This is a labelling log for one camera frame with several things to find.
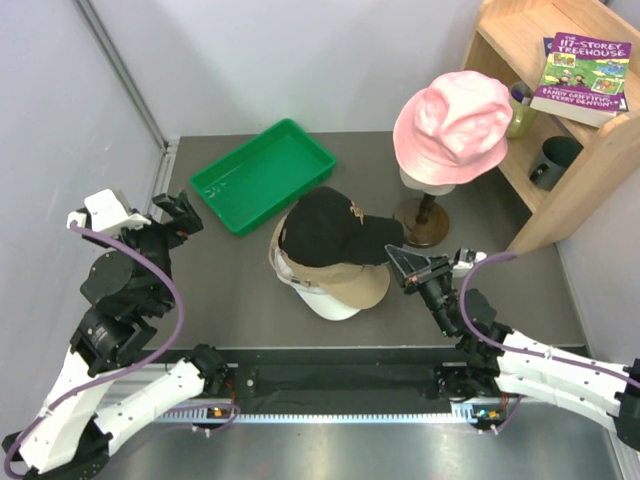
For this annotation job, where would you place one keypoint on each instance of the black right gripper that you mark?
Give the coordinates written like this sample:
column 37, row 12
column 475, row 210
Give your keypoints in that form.
column 415, row 271

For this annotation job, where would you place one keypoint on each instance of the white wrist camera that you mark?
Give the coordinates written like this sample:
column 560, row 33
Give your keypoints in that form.
column 465, row 259
column 107, row 212

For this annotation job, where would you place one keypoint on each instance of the white baseball cap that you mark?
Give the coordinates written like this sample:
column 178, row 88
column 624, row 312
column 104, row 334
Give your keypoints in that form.
column 325, row 305

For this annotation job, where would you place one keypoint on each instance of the purple treehouse book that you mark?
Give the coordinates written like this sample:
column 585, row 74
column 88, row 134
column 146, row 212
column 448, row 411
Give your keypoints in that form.
column 583, row 79

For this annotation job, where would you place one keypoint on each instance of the black cap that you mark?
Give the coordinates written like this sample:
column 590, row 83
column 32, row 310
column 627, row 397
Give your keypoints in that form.
column 326, row 228

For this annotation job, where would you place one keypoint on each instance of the green plastic tray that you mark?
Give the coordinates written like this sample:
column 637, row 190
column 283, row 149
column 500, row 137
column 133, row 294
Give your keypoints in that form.
column 257, row 180

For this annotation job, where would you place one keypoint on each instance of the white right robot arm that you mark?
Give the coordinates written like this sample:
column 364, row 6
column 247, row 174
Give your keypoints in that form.
column 501, row 359

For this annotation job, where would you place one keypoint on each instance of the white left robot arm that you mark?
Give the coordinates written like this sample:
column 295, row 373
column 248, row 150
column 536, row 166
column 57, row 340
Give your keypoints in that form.
column 135, row 314

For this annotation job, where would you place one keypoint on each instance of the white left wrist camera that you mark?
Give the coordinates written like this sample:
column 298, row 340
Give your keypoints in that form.
column 107, row 212

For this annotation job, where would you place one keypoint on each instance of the pink bucket hat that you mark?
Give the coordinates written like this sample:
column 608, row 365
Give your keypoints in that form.
column 454, row 130

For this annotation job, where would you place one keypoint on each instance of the dark green mug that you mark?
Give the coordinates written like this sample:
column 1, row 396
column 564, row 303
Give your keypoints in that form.
column 555, row 157

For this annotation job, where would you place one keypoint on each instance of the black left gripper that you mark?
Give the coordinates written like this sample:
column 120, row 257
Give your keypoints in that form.
column 188, row 220

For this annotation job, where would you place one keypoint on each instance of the light green cup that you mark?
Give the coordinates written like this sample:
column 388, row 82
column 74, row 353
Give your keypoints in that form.
column 523, row 115

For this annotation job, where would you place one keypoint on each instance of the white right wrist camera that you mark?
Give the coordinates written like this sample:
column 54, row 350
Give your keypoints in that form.
column 465, row 259

